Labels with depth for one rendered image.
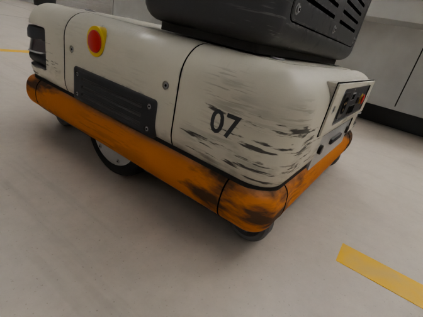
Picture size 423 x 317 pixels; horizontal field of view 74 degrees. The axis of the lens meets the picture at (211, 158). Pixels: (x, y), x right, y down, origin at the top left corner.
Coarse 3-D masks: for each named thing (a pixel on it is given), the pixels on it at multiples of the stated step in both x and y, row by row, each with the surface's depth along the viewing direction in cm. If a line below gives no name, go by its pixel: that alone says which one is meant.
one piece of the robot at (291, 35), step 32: (160, 0) 43; (192, 0) 40; (224, 0) 37; (256, 0) 35; (288, 0) 35; (320, 0) 43; (352, 0) 57; (192, 32) 45; (224, 32) 40; (256, 32) 36; (288, 32) 39; (320, 32) 49; (352, 32) 67
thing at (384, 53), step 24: (120, 0) 260; (144, 0) 244; (384, 24) 154; (360, 48) 163; (384, 48) 156; (408, 48) 150; (384, 72) 159; (408, 72) 153; (384, 96) 162; (408, 96) 155; (384, 120) 166; (408, 120) 160
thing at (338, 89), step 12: (336, 84) 40; (348, 84) 44; (360, 84) 54; (372, 84) 69; (336, 96) 40; (348, 96) 49; (360, 96) 63; (336, 108) 44; (348, 108) 55; (360, 108) 70; (324, 120) 42; (336, 120) 50; (324, 132) 44
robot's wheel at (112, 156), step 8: (96, 144) 57; (96, 152) 58; (104, 152) 56; (112, 152) 55; (104, 160) 57; (112, 160) 55; (120, 160) 54; (128, 160) 52; (112, 168) 56; (120, 168) 54; (128, 168) 53; (136, 168) 52
